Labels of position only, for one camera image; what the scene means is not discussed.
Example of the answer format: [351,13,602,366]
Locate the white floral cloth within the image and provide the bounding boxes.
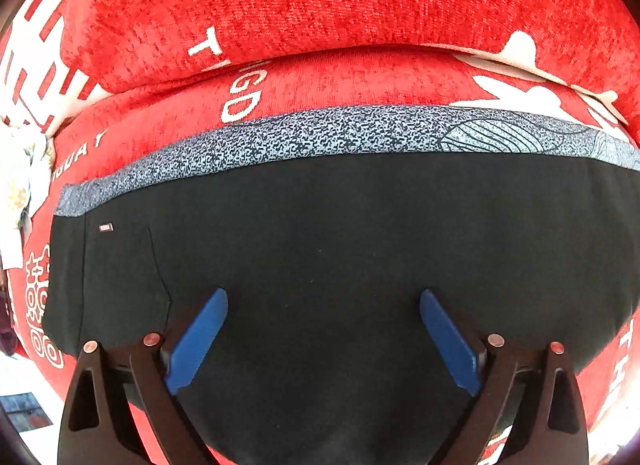
[0,120,55,272]

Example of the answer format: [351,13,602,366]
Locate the dark rectangular object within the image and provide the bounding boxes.
[0,391,52,432]

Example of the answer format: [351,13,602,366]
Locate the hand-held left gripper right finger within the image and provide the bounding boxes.
[419,289,592,465]

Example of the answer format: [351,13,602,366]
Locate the black pants with grey waistband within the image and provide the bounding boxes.
[42,105,640,465]

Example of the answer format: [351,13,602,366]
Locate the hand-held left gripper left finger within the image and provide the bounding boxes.
[57,287,229,465]

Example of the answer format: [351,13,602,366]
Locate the red blanket with white print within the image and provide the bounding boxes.
[0,0,640,465]

